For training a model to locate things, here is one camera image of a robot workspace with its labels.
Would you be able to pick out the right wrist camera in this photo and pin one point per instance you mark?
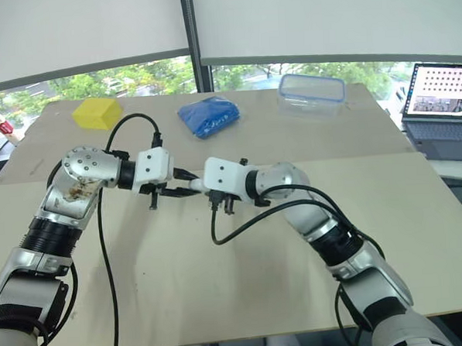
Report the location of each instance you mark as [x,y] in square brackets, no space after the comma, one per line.
[221,177]

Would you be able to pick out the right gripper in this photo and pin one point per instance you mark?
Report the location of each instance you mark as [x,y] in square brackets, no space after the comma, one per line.
[221,203]

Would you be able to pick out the yellow box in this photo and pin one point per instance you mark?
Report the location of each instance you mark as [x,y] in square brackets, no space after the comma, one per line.
[95,113]

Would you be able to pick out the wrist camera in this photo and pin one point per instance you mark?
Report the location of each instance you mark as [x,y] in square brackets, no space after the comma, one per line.
[153,167]
[221,177]

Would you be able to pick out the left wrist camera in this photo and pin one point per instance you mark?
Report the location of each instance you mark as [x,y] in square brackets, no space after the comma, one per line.
[153,167]

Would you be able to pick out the clear container with blue lid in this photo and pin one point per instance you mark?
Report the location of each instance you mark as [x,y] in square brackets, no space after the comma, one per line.
[311,96]

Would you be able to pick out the drink bottle with red label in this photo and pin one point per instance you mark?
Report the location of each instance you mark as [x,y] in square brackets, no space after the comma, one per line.
[1,125]

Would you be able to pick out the laptop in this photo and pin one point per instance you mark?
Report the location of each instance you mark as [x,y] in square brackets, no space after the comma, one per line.
[441,111]

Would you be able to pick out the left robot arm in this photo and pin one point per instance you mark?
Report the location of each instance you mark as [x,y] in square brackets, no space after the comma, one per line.
[77,189]

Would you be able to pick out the blue soft pack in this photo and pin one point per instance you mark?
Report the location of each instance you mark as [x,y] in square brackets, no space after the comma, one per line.
[209,116]

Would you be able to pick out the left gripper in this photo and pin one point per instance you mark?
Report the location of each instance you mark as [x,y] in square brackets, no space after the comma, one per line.
[153,196]

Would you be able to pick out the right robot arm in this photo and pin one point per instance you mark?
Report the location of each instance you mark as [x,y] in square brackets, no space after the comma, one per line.
[334,229]

